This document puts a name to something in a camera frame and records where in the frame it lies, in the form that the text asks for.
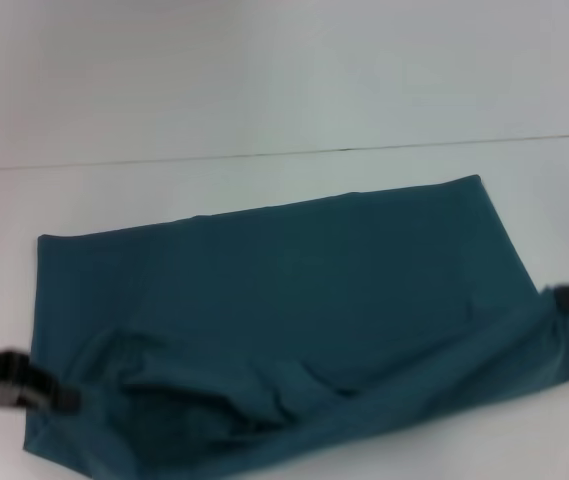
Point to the blue t-shirt with pink print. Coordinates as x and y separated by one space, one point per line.
289 325

